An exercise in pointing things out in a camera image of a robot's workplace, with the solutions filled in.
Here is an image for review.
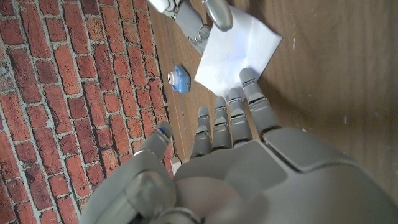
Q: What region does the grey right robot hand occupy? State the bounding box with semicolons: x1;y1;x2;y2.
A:
175;0;234;54

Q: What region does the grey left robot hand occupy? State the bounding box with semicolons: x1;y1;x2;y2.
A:
79;68;398;224

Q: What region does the white paper shipping label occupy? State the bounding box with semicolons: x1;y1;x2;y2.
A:
194;4;284;99

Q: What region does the red brick printed backdrop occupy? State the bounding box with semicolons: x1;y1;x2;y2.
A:
0;0;175;224

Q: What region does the blue toy camera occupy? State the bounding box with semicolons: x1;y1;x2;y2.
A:
167;64;191;94

